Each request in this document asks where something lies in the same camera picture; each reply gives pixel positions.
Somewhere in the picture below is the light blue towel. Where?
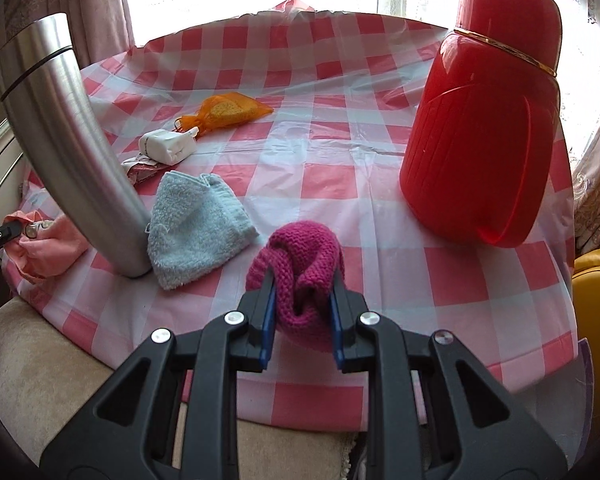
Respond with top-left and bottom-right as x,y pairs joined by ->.
146,171 -> 260,291

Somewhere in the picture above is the silver steel thermos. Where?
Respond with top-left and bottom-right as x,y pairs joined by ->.
0,12 -> 153,279

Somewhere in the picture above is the pink snack wrapper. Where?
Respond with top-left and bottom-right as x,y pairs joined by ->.
121,155 -> 168,188

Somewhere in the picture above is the red plastic thermos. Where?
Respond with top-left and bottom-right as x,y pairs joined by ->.
399,0 -> 565,248

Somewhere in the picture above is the pink cloth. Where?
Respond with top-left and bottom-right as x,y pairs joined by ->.
4,212 -> 91,281

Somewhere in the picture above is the orange mesh bag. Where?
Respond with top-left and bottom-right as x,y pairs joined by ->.
175,92 -> 275,136

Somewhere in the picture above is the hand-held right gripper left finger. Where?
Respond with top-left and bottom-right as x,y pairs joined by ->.
39,265 -> 278,480

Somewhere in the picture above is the white cardboard box purple trim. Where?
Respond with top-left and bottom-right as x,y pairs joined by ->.
577,337 -> 597,441

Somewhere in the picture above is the white cabinet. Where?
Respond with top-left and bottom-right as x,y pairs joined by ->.
0,120 -> 28,241

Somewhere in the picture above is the magenta knit hat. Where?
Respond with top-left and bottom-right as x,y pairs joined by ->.
245,220 -> 347,352

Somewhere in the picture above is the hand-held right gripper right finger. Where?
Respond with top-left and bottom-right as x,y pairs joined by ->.
328,272 -> 567,480

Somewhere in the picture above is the pink checkered tablecloth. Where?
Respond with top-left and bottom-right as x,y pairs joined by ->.
2,0 -> 581,433

